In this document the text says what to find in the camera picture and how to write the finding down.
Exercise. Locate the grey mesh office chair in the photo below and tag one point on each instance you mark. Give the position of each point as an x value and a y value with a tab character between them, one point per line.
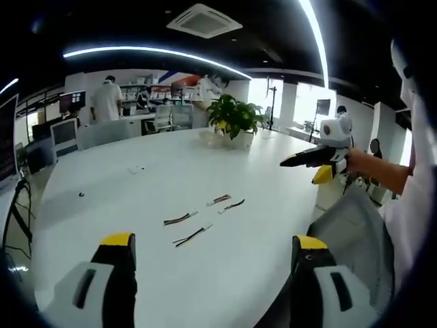
355	232

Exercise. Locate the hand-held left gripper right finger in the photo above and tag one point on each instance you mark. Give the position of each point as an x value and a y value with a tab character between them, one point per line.
327	283

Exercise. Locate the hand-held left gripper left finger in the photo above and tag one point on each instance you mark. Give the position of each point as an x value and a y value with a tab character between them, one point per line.
102	283

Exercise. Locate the black round-backed chair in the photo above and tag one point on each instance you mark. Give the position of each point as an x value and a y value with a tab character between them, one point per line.
375	147

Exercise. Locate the ceiling air conditioner vent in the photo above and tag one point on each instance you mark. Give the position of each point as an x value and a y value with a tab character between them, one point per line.
204	20

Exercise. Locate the black tripod stand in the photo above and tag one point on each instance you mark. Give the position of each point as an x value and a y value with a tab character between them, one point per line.
272	102

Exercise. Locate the small white object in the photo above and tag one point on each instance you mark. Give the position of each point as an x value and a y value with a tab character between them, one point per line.
136	169

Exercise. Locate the white mesh office chair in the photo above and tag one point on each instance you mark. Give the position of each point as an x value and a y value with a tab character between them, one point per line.
181	115
163	116

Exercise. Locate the long ceiling light strip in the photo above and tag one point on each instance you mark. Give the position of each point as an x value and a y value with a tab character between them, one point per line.
8	85
319	41
153	51

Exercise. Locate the dark computer monitor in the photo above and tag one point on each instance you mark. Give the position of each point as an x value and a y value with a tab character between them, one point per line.
323	108
72	100

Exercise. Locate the person's right hand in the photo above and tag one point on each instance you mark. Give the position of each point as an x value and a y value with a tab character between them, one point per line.
355	160

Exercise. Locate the person's white shirt torso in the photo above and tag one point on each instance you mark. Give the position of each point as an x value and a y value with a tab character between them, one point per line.
418	212

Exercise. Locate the green potted plant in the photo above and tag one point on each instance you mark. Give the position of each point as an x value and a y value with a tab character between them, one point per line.
235	116

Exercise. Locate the clear glass dish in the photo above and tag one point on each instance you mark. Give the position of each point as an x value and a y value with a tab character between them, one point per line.
208	136

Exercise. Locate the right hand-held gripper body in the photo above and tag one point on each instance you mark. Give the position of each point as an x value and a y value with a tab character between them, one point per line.
336	131

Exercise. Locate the large dark screen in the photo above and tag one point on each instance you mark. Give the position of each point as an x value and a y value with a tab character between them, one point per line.
7	140

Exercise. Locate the white framed office chair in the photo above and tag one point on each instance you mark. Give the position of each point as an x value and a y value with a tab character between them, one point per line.
65	136

